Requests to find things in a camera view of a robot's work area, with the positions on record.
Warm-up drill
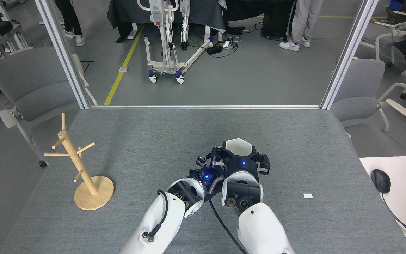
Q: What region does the silver frame crossbar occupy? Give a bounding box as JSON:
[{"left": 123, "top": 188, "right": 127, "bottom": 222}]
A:
[{"left": 90, "top": 105, "right": 320, "bottom": 110}]

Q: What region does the silver frame post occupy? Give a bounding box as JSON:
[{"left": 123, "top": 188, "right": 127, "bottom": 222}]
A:
[
  {"left": 34, "top": 0, "right": 91, "bottom": 110},
  {"left": 320, "top": 0, "right": 380, "bottom": 110}
]

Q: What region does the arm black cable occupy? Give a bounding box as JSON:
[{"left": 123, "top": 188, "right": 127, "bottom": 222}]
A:
[
  {"left": 143, "top": 189, "right": 170, "bottom": 244},
  {"left": 208, "top": 176, "right": 249, "bottom": 254}
]

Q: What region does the dark table cloth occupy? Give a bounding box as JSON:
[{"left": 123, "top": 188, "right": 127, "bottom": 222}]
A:
[{"left": 107, "top": 0, "right": 226, "bottom": 43}]

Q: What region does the person in dark trousers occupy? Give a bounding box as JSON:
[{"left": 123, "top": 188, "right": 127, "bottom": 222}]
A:
[{"left": 54, "top": 0, "right": 86, "bottom": 47}]

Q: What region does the white hexagonal cup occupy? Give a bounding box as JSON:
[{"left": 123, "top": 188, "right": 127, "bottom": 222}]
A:
[{"left": 221, "top": 138, "right": 253, "bottom": 156}]

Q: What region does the grey chair with beige armrests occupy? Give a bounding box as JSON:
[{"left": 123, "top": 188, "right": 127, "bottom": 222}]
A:
[
  {"left": 330, "top": 56, "right": 406, "bottom": 138},
  {"left": 0, "top": 47, "right": 98, "bottom": 168}
]

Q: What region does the wooden cup rack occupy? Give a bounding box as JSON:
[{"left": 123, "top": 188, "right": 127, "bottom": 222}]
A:
[{"left": 44, "top": 113, "right": 115, "bottom": 211}]

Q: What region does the white stand on wheels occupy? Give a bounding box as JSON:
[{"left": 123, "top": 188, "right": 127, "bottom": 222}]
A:
[{"left": 136, "top": 0, "right": 214, "bottom": 84}]

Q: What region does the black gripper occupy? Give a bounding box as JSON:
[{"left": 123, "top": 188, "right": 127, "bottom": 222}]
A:
[
  {"left": 188, "top": 151, "right": 225, "bottom": 194},
  {"left": 212, "top": 146, "right": 271, "bottom": 183}
]

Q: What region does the person in pale trousers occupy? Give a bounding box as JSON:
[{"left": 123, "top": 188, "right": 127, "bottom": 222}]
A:
[{"left": 279, "top": 0, "right": 324, "bottom": 52}]

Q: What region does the black computer mouse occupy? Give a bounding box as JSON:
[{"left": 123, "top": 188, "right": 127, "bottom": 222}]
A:
[{"left": 371, "top": 169, "right": 391, "bottom": 194}]

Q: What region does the metal equipment cart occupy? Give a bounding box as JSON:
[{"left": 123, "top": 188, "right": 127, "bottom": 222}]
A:
[{"left": 0, "top": 19, "right": 30, "bottom": 53}]

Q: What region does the black mouse cable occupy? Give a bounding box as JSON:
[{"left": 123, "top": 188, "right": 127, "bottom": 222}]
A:
[{"left": 381, "top": 192, "right": 406, "bottom": 247}]

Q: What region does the black box on floor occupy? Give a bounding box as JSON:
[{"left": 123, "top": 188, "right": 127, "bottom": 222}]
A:
[{"left": 262, "top": 2, "right": 293, "bottom": 40}]

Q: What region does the white swivel office chair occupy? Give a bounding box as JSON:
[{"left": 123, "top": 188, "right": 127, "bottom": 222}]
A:
[{"left": 360, "top": 3, "right": 406, "bottom": 67}]

